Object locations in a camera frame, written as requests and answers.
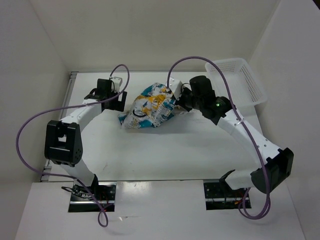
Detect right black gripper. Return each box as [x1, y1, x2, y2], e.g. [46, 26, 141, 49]
[171, 85, 203, 112]

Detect colourful printed shorts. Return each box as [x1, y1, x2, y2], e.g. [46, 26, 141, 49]
[118, 82, 187, 129]

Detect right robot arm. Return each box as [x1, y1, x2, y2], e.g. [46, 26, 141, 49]
[168, 75, 294, 197]

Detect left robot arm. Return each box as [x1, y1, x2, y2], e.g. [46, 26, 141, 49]
[44, 77, 127, 200]

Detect white plastic basket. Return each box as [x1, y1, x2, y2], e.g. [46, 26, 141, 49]
[213, 58, 268, 116]

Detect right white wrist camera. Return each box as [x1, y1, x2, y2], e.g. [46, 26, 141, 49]
[165, 77, 183, 100]

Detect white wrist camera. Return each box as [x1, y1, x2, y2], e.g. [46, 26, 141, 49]
[109, 76, 123, 93]
[165, 77, 183, 100]

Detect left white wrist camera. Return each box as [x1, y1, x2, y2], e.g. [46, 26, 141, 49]
[109, 76, 123, 93]

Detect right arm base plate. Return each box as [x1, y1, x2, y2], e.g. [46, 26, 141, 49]
[203, 179, 247, 211]

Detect aluminium table edge rail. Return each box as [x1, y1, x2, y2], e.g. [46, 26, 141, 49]
[40, 71, 78, 182]

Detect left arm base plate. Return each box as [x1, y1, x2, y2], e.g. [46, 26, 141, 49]
[61, 181, 117, 213]

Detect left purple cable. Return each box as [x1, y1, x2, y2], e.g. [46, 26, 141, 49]
[15, 64, 131, 228]

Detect purple cable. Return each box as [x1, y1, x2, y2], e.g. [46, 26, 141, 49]
[15, 64, 131, 228]
[166, 56, 272, 220]

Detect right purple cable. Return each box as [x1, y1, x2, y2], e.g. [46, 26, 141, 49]
[166, 56, 272, 220]

